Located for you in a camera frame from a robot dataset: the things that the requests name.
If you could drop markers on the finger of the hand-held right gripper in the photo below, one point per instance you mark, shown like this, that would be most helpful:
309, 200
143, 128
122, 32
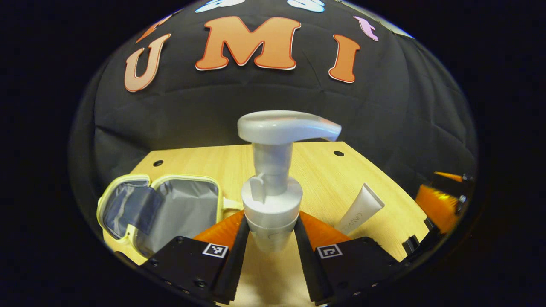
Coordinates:
437, 207
452, 183

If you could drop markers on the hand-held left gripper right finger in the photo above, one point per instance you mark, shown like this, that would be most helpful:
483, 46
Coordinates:
307, 264

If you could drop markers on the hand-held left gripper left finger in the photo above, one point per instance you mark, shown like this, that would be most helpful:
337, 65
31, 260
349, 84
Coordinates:
236, 264

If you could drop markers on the white squeeze tube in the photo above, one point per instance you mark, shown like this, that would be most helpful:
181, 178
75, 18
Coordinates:
360, 209

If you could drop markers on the white pump bottle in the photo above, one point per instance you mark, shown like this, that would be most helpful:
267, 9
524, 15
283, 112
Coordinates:
271, 200

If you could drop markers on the cream yellow small suitcase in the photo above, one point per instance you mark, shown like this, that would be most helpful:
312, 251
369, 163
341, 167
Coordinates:
187, 209

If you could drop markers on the black backdrop cloth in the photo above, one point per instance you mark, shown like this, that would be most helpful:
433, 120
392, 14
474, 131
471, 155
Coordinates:
256, 94

